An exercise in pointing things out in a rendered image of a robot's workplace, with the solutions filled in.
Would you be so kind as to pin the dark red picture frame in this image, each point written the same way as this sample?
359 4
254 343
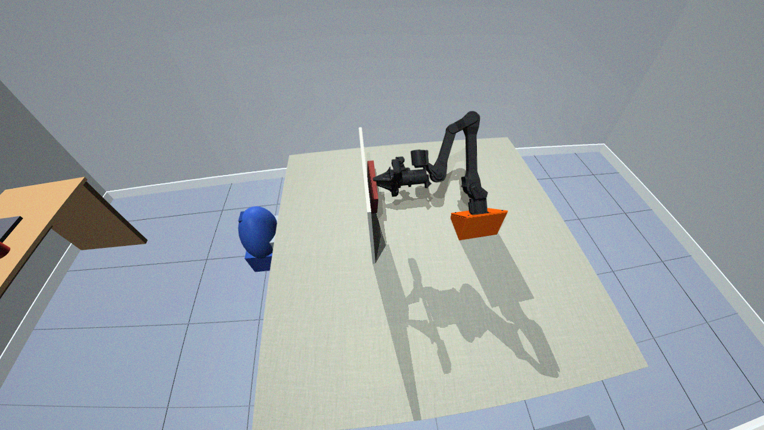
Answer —
372 186

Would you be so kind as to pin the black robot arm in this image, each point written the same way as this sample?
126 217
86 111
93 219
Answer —
470 182

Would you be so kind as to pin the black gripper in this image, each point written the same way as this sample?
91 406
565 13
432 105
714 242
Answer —
394 178

